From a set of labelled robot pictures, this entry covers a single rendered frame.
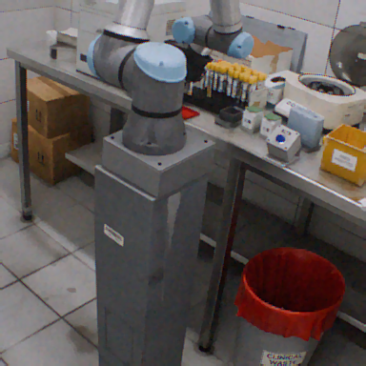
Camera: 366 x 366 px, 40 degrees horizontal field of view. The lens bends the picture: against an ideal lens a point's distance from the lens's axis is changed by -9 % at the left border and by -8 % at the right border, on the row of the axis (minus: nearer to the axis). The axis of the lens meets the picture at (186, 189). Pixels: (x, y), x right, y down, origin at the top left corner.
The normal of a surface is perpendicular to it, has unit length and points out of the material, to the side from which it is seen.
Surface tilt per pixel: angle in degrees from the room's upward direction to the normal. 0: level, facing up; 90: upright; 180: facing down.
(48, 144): 88
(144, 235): 90
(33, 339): 0
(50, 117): 89
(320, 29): 90
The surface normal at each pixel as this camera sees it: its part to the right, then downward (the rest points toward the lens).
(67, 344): 0.10, -0.85
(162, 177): 0.75, 0.40
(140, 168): -0.65, 0.33
